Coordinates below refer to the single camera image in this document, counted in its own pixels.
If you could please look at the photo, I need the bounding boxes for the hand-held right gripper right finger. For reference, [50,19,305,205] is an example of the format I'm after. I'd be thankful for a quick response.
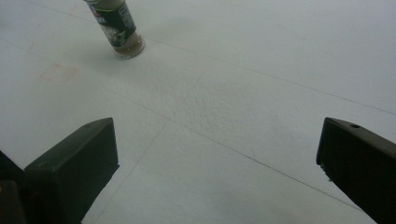
[316,117,396,224]

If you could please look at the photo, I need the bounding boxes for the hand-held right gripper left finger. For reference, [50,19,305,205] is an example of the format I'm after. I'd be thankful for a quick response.
[23,117,120,224]

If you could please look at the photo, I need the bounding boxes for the glass spice jar dark label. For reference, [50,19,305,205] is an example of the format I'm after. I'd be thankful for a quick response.
[83,0,146,60]

